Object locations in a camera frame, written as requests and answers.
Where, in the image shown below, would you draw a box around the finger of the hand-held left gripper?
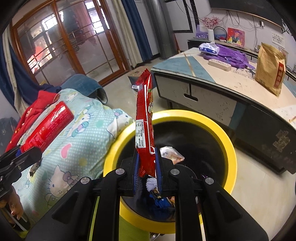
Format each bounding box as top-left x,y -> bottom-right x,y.
11,146 -> 43,173
0,145 -> 24,164

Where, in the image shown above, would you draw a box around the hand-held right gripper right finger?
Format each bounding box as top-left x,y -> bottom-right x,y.
154,146 -> 270,241

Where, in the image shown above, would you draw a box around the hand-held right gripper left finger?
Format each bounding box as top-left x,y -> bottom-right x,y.
25,152 -> 141,241

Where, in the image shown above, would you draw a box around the clear white plastic wrapper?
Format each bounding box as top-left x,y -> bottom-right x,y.
159,146 -> 186,165

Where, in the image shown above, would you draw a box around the blue snack packet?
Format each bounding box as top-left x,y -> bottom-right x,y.
148,192 -> 175,209

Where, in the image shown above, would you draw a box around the red snack packet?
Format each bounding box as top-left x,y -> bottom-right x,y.
20,101 -> 75,154
131,68 -> 158,178

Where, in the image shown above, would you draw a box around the yellow rimmed black bin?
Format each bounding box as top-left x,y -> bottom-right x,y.
103,110 -> 238,234

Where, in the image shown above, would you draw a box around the person's left hand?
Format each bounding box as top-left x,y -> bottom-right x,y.
0,185 -> 25,222

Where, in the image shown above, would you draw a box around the brown candy bar wrapper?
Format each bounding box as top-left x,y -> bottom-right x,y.
29,162 -> 42,177

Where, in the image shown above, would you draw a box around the dark heart print sofa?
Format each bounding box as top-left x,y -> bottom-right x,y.
0,117 -> 22,155

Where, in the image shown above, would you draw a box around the red garment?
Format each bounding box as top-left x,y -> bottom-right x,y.
5,90 -> 62,153

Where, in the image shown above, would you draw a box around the cartoon cat print blanket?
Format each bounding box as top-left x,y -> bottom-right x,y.
11,88 -> 135,230

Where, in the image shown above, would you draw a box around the blue curtain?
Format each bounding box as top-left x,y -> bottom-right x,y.
121,0 -> 153,64
0,30 -> 62,105

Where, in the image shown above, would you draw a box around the teal fleece blanket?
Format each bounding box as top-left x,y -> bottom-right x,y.
60,74 -> 109,105

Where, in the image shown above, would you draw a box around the coffee table with drawers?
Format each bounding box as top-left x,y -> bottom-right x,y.
151,47 -> 296,176

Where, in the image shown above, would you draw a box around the cream curtain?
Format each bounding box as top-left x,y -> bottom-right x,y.
111,0 -> 145,68
2,23 -> 26,114

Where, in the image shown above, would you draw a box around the blue stool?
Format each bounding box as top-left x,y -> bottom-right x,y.
127,65 -> 151,92

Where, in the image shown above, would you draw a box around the cream power strip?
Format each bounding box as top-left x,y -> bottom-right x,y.
208,59 -> 232,71

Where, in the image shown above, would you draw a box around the wooden glass sliding door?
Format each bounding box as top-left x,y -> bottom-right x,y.
10,0 -> 131,87

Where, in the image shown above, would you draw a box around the white blue tissue pack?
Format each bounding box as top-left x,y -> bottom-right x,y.
199,42 -> 220,56

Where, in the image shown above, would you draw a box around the purple backpack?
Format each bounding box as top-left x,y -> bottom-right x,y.
201,44 -> 256,70

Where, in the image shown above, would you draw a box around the silver tower air conditioner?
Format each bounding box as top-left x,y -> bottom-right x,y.
146,0 -> 179,60

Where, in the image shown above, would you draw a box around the purple box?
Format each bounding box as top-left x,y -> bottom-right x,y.
196,25 -> 208,39

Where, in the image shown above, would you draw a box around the round framed ornament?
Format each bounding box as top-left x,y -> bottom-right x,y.
213,26 -> 228,42

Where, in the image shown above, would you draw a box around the brown paper bag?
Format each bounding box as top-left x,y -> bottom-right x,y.
255,42 -> 288,97

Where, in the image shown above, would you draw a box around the colourful painting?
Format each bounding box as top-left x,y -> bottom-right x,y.
227,27 -> 246,46

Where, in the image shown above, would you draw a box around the red flower sprigs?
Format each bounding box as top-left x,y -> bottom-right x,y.
200,16 -> 223,31

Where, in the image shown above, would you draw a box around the black television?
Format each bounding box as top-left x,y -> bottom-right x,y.
208,0 -> 284,27

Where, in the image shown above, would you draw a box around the white wall notice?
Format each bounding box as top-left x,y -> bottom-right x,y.
272,33 -> 285,46

